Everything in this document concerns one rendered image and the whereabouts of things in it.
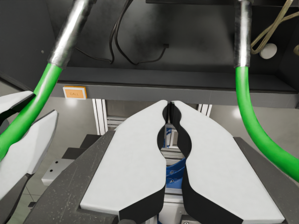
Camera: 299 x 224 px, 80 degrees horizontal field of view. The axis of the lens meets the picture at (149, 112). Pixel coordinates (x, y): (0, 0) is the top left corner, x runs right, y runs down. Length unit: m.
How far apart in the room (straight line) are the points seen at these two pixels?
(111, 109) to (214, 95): 1.02
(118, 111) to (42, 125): 1.21
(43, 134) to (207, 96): 0.36
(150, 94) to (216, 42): 0.23
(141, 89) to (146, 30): 0.16
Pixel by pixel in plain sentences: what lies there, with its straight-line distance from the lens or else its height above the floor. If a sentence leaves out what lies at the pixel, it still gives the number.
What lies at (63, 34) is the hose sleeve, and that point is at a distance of 0.21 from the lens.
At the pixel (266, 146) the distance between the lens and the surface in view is 0.19.
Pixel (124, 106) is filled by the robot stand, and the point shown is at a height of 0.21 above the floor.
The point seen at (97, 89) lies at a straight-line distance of 0.45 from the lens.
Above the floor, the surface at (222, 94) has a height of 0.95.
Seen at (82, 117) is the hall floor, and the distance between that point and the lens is 1.77.
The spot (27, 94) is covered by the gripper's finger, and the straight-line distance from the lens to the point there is 0.19.
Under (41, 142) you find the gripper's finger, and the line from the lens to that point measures 0.18.
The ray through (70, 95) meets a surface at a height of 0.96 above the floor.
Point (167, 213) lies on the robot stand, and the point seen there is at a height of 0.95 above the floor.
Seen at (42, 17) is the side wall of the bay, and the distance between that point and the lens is 0.56.
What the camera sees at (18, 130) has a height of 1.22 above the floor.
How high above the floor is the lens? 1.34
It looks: 58 degrees down
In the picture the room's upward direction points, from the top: 173 degrees counter-clockwise
